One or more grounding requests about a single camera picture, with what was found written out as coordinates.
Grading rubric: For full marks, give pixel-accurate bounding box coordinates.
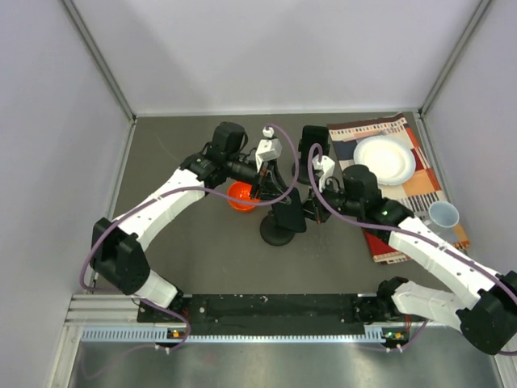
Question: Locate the orange bowl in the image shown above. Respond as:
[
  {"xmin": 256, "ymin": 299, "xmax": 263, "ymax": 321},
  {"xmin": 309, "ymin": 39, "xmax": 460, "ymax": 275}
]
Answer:
[{"xmin": 227, "ymin": 181, "xmax": 259, "ymax": 213}]

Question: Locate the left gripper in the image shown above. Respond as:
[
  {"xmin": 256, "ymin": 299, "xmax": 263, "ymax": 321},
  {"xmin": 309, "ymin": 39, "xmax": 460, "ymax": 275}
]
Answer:
[{"xmin": 225, "ymin": 154, "xmax": 291, "ymax": 203}]

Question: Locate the patterned cloth mat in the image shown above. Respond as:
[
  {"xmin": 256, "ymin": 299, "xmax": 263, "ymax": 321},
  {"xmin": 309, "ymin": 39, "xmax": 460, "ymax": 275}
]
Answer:
[{"xmin": 327, "ymin": 112, "xmax": 470, "ymax": 264}]

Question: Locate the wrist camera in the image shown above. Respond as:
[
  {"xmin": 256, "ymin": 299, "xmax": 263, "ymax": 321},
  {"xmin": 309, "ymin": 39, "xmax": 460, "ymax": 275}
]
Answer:
[
  {"xmin": 312, "ymin": 155, "xmax": 335, "ymax": 193},
  {"xmin": 254, "ymin": 126, "xmax": 282, "ymax": 172}
]

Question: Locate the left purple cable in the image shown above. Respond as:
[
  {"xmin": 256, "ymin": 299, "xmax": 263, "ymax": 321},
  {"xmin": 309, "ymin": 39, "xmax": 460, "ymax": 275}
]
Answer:
[{"xmin": 78, "ymin": 123, "xmax": 302, "ymax": 352}]

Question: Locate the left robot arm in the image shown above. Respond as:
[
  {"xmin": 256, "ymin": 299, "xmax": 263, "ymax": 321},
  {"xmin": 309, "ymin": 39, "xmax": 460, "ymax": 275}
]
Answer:
[{"xmin": 86, "ymin": 122, "xmax": 285, "ymax": 321}]

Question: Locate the black phone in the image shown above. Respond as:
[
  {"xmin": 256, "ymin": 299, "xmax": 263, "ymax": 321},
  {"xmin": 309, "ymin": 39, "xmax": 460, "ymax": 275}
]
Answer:
[
  {"xmin": 271, "ymin": 188, "xmax": 307, "ymax": 234},
  {"xmin": 298, "ymin": 125, "xmax": 330, "ymax": 162}
]

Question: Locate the black phone stand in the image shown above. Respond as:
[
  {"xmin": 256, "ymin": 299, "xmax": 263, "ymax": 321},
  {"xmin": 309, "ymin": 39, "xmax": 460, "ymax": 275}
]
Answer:
[
  {"xmin": 297, "ymin": 158, "xmax": 310, "ymax": 185},
  {"xmin": 259, "ymin": 214, "xmax": 296, "ymax": 247}
]

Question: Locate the pale blue cup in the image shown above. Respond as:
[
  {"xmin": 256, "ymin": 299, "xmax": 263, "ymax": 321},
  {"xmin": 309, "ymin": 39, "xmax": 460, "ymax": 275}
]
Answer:
[{"xmin": 425, "ymin": 200, "xmax": 460, "ymax": 230}]

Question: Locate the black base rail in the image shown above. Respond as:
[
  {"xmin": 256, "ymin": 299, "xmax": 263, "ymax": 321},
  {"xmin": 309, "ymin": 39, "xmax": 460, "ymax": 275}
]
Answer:
[{"xmin": 183, "ymin": 293, "xmax": 375, "ymax": 336}]

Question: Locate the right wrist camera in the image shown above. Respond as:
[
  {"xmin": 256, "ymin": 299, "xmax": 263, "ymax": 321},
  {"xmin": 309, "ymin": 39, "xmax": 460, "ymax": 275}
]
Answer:
[{"xmin": 312, "ymin": 155, "xmax": 335, "ymax": 193}]

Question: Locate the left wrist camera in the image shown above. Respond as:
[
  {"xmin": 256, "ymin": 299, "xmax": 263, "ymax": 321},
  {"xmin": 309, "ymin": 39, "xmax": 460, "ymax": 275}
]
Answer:
[{"xmin": 254, "ymin": 126, "xmax": 282, "ymax": 172}]

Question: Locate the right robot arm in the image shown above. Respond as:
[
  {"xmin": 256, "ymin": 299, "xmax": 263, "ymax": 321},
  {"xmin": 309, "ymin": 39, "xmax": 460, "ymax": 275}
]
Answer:
[{"xmin": 309, "ymin": 157, "xmax": 516, "ymax": 356}]

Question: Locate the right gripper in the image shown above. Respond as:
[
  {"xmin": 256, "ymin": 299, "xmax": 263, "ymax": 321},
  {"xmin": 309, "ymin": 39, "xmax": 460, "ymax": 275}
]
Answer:
[{"xmin": 295, "ymin": 175, "xmax": 363, "ymax": 224}]

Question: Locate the white paper plate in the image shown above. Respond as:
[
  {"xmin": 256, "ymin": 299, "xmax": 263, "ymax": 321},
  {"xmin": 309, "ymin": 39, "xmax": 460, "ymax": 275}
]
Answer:
[{"xmin": 353, "ymin": 136, "xmax": 416, "ymax": 186}]

